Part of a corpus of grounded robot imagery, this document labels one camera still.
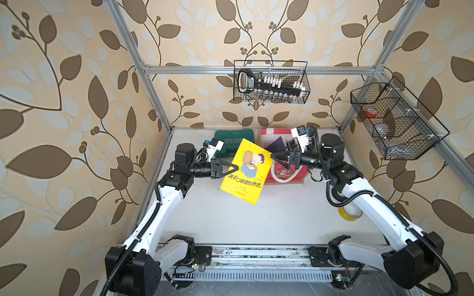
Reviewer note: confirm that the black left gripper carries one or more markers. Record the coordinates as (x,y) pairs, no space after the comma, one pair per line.
(217,174)

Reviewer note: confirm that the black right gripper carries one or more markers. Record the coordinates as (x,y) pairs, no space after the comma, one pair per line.
(294,158)

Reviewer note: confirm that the burlap canvas bag red front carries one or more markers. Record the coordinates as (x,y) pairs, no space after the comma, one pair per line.
(279,175)

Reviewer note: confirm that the yellow book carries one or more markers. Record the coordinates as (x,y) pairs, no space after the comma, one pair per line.
(254,163)

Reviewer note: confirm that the worn purple barcode book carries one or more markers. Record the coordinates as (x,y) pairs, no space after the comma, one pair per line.
(277,145)

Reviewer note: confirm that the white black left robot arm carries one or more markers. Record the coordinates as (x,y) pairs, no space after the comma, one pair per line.
(137,267)

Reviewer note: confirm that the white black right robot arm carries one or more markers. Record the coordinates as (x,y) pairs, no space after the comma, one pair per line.
(409,254)

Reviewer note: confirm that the green plastic tool case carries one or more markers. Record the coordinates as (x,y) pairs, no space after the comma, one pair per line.
(231,140)

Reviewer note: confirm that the black socket wrench set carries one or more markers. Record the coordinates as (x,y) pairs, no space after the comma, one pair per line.
(248,82)

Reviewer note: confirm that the yellow tape roll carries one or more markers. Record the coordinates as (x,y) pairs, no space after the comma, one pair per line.
(350,212)

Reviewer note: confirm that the red tape roll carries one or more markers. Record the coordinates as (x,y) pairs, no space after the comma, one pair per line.
(371,112)

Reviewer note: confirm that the small circuit board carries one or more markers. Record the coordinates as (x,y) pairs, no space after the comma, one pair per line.
(340,281)

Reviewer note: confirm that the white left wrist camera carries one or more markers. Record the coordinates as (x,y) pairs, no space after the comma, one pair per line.
(211,147)

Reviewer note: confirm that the black wire basket back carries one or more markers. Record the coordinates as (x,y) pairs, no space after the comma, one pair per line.
(289,71)

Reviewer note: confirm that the black wire basket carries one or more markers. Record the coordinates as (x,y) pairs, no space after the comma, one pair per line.
(406,127)
(289,71)

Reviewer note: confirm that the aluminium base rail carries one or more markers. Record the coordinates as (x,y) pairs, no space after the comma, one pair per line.
(274,262)

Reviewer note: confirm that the black wire basket right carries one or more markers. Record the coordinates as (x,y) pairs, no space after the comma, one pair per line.
(406,127)

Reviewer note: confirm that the aluminium frame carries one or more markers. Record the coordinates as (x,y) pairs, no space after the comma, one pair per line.
(374,72)

